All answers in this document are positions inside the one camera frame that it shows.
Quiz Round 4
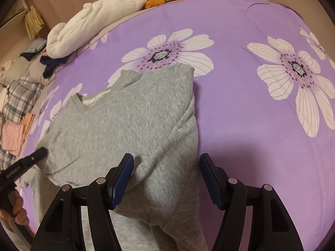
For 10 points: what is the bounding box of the grey sweatshirt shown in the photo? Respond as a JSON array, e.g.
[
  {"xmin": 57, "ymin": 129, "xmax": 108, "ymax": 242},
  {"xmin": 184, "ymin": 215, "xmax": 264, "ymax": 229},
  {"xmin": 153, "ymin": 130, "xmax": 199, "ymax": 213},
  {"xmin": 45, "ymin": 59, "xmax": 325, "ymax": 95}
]
[{"xmin": 23, "ymin": 64, "xmax": 207, "ymax": 250}]

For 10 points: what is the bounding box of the pink folded cloth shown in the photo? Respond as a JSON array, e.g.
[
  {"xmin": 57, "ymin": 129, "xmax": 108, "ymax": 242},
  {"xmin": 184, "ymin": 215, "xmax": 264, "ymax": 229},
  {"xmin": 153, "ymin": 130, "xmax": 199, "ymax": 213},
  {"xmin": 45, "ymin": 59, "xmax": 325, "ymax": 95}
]
[{"xmin": 1, "ymin": 120, "xmax": 24, "ymax": 156}]

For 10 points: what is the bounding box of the orange folded cloth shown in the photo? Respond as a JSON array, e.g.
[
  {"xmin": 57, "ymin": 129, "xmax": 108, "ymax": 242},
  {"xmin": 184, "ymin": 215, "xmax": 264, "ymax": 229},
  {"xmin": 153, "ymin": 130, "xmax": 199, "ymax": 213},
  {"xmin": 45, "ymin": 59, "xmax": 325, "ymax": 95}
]
[{"xmin": 21, "ymin": 113, "xmax": 35, "ymax": 142}]

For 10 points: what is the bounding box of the plaid grey shirt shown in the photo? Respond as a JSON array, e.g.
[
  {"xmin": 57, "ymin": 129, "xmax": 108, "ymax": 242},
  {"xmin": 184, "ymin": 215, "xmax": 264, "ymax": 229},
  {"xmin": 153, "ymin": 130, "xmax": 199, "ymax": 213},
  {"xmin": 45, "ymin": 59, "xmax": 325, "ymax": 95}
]
[{"xmin": 1, "ymin": 73, "xmax": 44, "ymax": 170}]

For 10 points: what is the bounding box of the beige pillow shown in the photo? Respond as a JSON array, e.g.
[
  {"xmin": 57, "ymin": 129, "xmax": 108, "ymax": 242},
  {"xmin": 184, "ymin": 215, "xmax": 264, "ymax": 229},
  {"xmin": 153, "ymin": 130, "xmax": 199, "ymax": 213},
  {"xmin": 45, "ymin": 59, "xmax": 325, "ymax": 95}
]
[{"xmin": 1, "ymin": 54, "xmax": 56, "ymax": 86}]

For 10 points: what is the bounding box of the dark navy garment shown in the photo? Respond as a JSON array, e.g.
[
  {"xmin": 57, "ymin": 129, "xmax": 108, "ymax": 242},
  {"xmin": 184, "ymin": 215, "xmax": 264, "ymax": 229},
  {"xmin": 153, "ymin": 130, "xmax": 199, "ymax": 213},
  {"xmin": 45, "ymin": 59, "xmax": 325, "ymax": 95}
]
[{"xmin": 40, "ymin": 56, "xmax": 70, "ymax": 79}]

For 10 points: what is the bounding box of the cream fleece garment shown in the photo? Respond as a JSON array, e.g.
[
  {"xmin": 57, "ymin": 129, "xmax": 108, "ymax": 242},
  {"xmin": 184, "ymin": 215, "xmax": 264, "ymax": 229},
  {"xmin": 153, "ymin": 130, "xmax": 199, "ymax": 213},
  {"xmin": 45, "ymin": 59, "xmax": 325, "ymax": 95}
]
[{"xmin": 46, "ymin": 0, "xmax": 147, "ymax": 59}]

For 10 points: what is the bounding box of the yellow hanging cloth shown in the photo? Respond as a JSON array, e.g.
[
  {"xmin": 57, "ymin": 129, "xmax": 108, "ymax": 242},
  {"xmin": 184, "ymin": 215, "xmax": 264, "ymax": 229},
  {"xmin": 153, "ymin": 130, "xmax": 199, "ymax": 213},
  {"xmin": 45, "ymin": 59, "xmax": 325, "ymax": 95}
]
[{"xmin": 24, "ymin": 6, "xmax": 45, "ymax": 39}]

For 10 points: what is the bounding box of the purple floral bedsheet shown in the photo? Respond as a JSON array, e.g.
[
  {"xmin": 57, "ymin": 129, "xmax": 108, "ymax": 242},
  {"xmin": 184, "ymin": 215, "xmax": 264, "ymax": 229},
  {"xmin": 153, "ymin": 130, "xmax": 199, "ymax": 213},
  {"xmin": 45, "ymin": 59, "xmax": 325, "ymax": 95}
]
[{"xmin": 24, "ymin": 0, "xmax": 334, "ymax": 250}]

